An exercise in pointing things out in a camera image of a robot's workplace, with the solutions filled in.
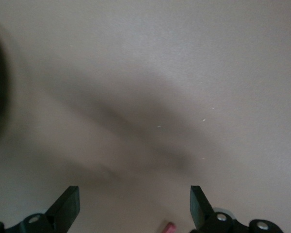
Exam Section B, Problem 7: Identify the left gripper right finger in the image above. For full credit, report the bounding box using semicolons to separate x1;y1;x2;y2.
189;185;286;233

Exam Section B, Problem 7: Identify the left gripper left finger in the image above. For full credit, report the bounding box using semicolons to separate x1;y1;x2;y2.
0;185;81;233

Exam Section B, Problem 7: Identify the dark red letter l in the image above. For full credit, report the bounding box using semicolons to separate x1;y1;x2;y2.
160;219;177;233

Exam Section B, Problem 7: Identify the brown table cover mat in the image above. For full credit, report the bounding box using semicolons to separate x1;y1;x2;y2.
0;0;291;233

